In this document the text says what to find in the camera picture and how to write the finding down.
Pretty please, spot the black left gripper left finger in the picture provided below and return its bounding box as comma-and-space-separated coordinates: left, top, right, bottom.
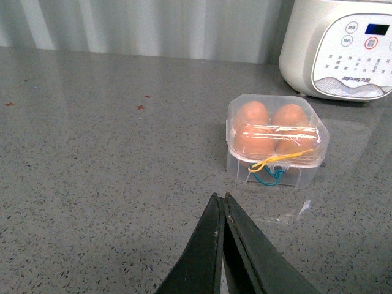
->
156, 193, 225, 294

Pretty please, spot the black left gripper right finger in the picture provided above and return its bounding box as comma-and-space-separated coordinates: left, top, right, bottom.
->
224, 193, 319, 293

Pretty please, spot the clear plastic egg box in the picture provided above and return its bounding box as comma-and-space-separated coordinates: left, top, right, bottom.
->
225, 94, 330, 188

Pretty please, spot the brown egg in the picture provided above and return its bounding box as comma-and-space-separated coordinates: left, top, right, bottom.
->
271, 104, 309, 126
234, 101, 270, 125
233, 124, 275, 160
275, 125, 320, 155

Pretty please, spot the blue rubber band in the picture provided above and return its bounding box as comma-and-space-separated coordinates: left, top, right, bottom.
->
247, 162, 285, 186

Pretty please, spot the white Joyoung cooker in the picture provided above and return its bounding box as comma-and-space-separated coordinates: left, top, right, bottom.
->
279, 1, 391, 101

